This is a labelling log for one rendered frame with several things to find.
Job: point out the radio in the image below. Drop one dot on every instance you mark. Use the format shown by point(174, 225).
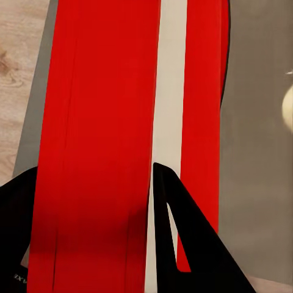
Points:
point(131, 83)

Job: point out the coffee table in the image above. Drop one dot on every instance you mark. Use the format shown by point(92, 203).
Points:
point(256, 135)

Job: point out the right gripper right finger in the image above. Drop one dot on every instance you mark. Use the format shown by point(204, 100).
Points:
point(213, 270)

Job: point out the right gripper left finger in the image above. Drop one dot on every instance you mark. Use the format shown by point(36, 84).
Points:
point(16, 213)

